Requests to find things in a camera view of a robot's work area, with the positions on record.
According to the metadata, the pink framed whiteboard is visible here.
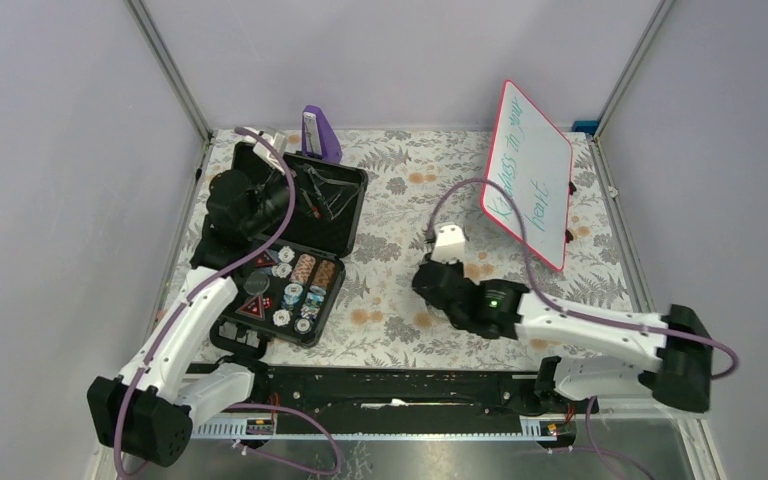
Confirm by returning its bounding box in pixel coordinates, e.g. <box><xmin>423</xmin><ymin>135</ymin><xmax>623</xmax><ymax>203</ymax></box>
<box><xmin>480</xmin><ymin>79</ymin><xmax>573</xmax><ymax>271</ymax></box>

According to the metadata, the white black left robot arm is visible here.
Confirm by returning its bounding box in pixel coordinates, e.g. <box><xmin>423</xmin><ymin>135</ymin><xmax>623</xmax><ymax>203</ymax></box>
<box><xmin>87</xmin><ymin>165</ymin><xmax>297</xmax><ymax>479</ymax></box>

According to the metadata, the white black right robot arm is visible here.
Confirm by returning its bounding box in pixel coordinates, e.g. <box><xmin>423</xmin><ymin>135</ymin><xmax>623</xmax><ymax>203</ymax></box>
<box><xmin>411</xmin><ymin>260</ymin><xmax>713</xmax><ymax>413</ymax></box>

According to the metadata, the black poker chip case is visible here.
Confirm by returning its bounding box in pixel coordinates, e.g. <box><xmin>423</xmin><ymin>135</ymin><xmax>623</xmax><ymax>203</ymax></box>
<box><xmin>190</xmin><ymin>142</ymin><xmax>368</xmax><ymax>354</ymax></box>

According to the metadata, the purple metronome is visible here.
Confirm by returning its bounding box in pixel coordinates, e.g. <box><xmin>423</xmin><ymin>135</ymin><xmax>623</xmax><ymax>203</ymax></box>
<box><xmin>301</xmin><ymin>105</ymin><xmax>343</xmax><ymax>164</ymax></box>

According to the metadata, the floral table mat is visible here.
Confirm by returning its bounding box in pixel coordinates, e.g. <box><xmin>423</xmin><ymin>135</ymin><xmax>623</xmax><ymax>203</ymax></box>
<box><xmin>159</xmin><ymin>130</ymin><xmax>637</xmax><ymax>370</ymax></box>

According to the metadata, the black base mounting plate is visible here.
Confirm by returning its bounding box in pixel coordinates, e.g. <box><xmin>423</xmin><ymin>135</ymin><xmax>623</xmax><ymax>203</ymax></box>
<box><xmin>193</xmin><ymin>366</ymin><xmax>590</xmax><ymax>442</ymax></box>

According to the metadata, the blue corner block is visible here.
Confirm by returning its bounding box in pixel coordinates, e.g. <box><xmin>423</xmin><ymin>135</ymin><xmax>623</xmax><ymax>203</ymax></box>
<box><xmin>571</xmin><ymin>120</ymin><xmax>600</xmax><ymax>136</ymax></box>

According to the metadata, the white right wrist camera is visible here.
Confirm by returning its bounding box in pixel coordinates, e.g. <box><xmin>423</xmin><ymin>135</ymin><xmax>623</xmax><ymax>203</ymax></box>
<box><xmin>430</xmin><ymin>222</ymin><xmax>467</xmax><ymax>264</ymax></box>

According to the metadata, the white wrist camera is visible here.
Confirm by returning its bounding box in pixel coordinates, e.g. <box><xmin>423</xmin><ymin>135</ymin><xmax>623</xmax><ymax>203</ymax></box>
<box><xmin>430</xmin><ymin>222</ymin><xmax>467</xmax><ymax>264</ymax></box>
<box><xmin>253</xmin><ymin>131</ymin><xmax>288</xmax><ymax>169</ymax></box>

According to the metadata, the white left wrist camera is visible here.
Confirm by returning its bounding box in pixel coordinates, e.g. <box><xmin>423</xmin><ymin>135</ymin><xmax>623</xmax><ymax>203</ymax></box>
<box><xmin>253</xmin><ymin>131</ymin><xmax>288</xmax><ymax>169</ymax></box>

